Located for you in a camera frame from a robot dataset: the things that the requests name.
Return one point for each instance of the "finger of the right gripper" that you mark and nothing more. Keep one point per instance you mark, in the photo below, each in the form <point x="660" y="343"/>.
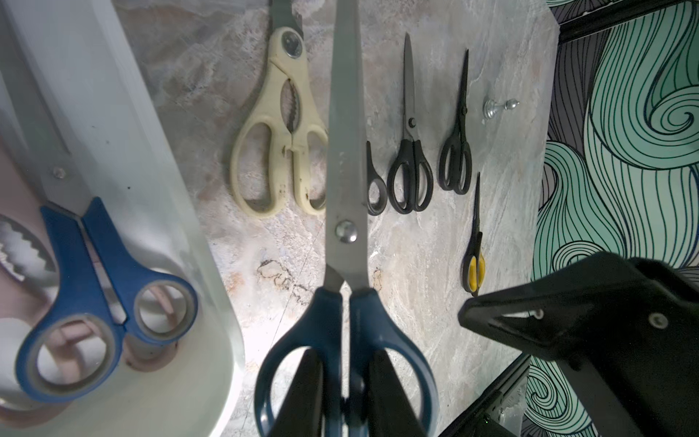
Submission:
<point x="554" y="316"/>

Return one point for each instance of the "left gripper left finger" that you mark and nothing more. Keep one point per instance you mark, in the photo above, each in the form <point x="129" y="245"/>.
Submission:
<point x="302" y="410"/>

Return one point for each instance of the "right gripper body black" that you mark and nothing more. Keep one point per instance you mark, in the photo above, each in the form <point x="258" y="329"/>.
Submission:
<point x="633" y="361"/>

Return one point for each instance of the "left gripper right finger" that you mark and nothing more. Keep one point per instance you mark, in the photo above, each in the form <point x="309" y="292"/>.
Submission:
<point x="389" y="410"/>

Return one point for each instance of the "yellow handled scissors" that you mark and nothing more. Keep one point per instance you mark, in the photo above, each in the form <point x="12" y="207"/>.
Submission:
<point x="473" y="263"/>

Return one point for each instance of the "dark teal handled scissors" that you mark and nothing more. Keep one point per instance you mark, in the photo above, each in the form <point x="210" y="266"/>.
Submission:
<point x="345" y="321"/>

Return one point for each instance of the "large black scissors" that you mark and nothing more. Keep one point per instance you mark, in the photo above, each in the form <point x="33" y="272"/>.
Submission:
<point x="455" y="161"/>

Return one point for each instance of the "black medium scissors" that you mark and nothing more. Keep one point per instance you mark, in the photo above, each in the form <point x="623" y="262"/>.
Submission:
<point x="410" y="180"/>

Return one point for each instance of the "white plastic storage box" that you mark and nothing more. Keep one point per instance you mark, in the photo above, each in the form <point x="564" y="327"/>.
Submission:
<point x="85" y="68"/>

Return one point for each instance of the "small black scissors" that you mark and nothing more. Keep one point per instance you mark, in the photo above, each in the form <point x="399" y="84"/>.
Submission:
<point x="375" y="207"/>

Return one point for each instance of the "blue handled scissors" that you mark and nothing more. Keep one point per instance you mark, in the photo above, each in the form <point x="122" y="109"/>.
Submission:
<point x="100" y="283"/>

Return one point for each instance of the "cream handled scissors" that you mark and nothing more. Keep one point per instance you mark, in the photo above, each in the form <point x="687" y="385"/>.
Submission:
<point x="287" y="64"/>

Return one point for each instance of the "silver knob on table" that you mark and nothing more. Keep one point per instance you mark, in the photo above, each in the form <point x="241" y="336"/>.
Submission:
<point x="492" y="108"/>

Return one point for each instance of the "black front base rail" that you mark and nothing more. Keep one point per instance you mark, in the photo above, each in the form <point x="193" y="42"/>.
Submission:
<point x="499" y="411"/>

